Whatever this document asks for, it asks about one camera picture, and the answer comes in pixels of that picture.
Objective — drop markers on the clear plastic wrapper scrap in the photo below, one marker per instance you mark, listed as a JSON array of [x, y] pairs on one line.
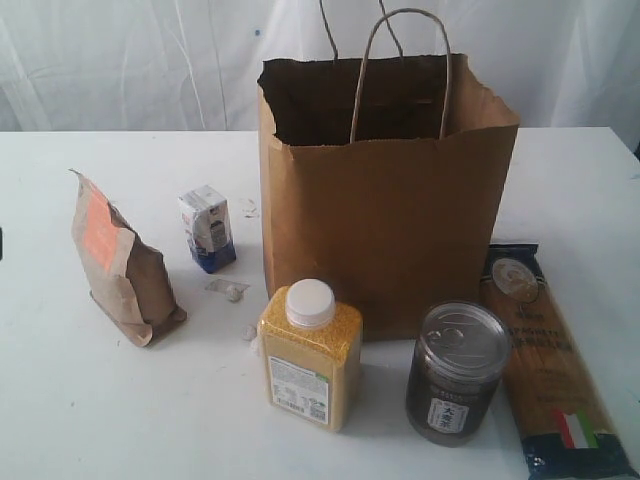
[[219, 285]]

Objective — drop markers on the small white blue carton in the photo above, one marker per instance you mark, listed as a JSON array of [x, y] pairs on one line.
[[206, 222]]

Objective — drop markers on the kraft pouch with orange label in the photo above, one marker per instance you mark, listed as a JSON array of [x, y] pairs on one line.
[[127, 278]]

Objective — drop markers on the brown paper shopping bag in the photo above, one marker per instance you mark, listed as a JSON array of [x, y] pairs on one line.
[[382, 178]]

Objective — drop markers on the yellow millet bottle white cap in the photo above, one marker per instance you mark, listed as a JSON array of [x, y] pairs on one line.
[[311, 346]]

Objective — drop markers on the white crumb beside wrapper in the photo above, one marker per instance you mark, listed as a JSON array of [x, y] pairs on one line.
[[233, 293]]

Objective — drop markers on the spaghetti packet dark blue ends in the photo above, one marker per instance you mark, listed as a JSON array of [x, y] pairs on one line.
[[564, 429]]

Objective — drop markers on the dark tea can silver lid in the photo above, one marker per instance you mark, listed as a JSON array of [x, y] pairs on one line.
[[459, 357]]

